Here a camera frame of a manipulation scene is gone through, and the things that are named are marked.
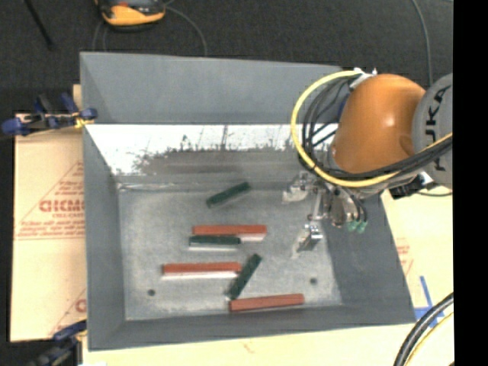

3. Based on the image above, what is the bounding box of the red-brown flat block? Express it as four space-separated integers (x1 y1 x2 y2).
191 224 268 242
228 293 306 313
161 262 243 281

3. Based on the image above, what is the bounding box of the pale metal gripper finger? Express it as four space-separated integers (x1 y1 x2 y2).
282 172 319 204
291 223 325 258

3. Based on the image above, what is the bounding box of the dark green flat block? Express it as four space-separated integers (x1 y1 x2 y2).
205 181 252 210
226 252 264 301
188 235 242 252

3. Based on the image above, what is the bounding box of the brown cardboard board red print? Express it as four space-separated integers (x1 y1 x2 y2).
8 84 89 343

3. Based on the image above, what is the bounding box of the grey metal bin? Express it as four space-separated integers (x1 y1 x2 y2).
79 51 417 352

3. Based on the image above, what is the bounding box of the black cylinder on white bracket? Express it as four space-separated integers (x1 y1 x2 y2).
388 172 435 201

